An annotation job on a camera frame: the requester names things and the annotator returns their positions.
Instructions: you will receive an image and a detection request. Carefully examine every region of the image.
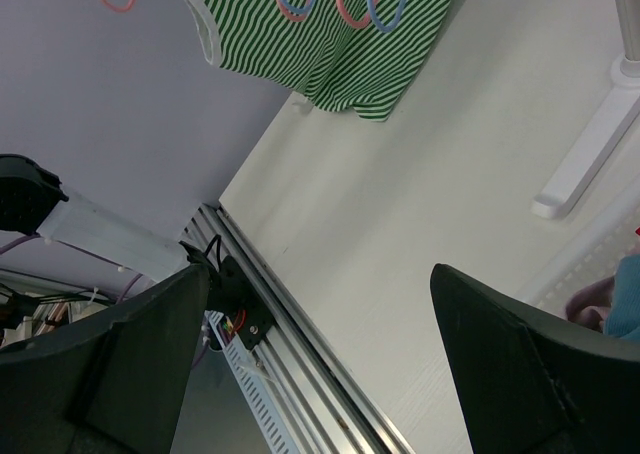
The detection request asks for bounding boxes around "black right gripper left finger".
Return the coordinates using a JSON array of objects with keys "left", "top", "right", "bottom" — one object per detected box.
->
[{"left": 1, "top": 266, "right": 209, "bottom": 453}]

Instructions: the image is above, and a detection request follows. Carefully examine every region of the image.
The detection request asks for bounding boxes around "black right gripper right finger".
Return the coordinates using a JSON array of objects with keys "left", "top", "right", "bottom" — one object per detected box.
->
[{"left": 430, "top": 264, "right": 639, "bottom": 453}]

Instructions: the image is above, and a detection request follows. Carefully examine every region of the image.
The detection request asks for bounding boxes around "pink tank top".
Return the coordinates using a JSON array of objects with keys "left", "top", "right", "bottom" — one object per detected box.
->
[{"left": 564, "top": 276, "right": 615, "bottom": 333}]

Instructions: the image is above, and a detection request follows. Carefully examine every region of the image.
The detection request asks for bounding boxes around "blue tank top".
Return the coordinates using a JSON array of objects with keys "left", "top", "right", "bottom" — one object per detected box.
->
[{"left": 603, "top": 254, "right": 640, "bottom": 342}]

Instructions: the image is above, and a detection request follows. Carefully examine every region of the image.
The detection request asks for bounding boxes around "green white striped tank top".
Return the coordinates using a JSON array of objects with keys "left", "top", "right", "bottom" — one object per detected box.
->
[{"left": 183, "top": 0, "right": 452, "bottom": 122}]

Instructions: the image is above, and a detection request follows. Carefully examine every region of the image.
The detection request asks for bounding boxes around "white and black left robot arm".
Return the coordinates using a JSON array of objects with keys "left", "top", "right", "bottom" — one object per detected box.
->
[{"left": 1, "top": 154, "right": 218, "bottom": 282}]

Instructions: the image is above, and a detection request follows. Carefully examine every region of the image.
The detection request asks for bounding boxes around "white plastic mesh basket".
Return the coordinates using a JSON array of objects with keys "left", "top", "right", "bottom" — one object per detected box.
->
[{"left": 520, "top": 209, "right": 639, "bottom": 317}]

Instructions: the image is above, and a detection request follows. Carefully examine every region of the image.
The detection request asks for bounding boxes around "silver and white clothes rack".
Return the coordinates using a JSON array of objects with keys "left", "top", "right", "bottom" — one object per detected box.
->
[{"left": 530, "top": 0, "right": 639, "bottom": 220}]

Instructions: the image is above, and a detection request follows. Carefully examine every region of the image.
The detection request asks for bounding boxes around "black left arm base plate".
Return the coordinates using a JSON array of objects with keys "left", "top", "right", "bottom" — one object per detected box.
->
[{"left": 206, "top": 255, "right": 275, "bottom": 350}]

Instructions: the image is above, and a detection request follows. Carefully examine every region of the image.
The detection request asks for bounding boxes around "white slotted cable duct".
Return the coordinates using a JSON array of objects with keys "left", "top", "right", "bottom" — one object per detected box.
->
[{"left": 206, "top": 311, "right": 299, "bottom": 454}]

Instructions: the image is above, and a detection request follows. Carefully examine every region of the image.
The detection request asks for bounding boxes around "aluminium mounting rail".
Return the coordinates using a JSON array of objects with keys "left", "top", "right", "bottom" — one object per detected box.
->
[{"left": 183, "top": 205, "right": 412, "bottom": 453}]

